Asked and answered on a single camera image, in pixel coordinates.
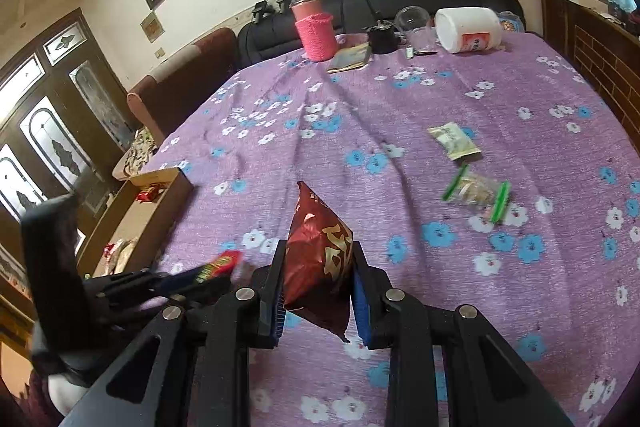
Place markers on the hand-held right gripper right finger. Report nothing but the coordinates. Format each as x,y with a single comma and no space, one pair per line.
361,307

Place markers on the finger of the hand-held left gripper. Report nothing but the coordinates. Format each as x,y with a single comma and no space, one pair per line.
170,279
200,294

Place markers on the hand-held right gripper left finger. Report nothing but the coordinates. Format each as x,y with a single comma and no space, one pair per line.
274,302

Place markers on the red rectangular snack packet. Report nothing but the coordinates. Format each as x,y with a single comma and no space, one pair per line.
220,264

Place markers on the dark red shiny snack packet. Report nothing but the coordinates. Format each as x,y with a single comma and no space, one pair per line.
315,257

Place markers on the cardboard box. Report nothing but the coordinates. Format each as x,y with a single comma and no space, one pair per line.
170,207

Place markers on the person's left forearm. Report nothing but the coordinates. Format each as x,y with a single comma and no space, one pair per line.
40,402

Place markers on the red candy wrapper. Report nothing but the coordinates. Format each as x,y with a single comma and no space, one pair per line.
149,195

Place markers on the patterned cushion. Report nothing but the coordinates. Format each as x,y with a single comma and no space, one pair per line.
135,154

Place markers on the dark glass-panel door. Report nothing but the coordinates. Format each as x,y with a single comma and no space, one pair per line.
50,117

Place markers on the clear packet with green strips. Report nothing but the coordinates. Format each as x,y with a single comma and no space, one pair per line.
477,194

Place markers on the brown armchair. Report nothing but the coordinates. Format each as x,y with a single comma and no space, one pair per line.
170,92

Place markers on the beige small snack packet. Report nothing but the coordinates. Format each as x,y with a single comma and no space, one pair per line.
452,139

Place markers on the purple floral tablecloth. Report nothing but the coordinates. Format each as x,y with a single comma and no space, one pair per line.
400,107

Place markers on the black sofa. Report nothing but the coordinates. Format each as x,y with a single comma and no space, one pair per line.
270,42

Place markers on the black cup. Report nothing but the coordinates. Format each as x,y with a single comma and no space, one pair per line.
382,41

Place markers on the pink flask with knit sleeve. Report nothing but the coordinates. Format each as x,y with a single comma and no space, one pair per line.
315,37

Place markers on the clear plastic cup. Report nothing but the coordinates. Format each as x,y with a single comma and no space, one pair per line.
421,41
412,18

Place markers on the black controller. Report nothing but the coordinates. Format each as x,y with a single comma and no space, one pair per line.
262,12
284,2

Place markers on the white plastic jar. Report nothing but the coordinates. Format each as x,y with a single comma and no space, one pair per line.
465,29

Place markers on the wooden cabinet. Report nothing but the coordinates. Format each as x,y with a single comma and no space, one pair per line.
600,57

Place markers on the small wall picture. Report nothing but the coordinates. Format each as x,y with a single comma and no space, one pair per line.
150,27

